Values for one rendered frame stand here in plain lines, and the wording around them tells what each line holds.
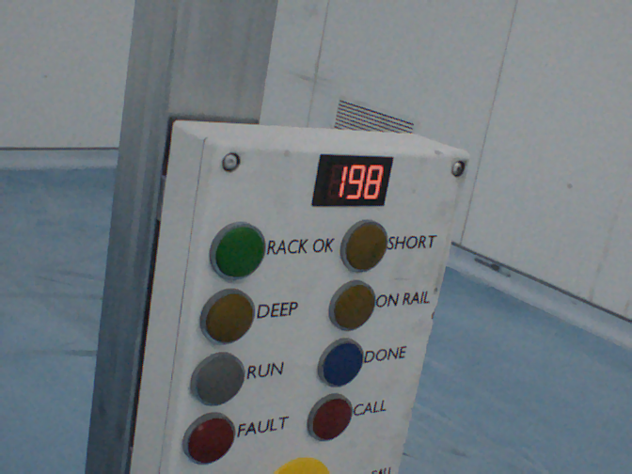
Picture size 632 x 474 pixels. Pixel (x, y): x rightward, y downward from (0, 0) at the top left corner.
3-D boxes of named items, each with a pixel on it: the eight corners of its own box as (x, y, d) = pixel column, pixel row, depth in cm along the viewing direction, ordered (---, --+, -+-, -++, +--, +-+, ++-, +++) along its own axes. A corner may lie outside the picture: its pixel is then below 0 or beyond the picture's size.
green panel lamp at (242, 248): (262, 279, 44) (271, 228, 43) (214, 282, 42) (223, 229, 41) (255, 273, 44) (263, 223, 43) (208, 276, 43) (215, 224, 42)
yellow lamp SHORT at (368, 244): (385, 272, 48) (394, 225, 47) (345, 274, 47) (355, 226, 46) (376, 266, 49) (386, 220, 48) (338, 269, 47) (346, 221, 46)
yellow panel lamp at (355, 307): (372, 330, 49) (382, 285, 48) (334, 334, 48) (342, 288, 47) (365, 323, 50) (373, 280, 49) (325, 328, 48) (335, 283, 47)
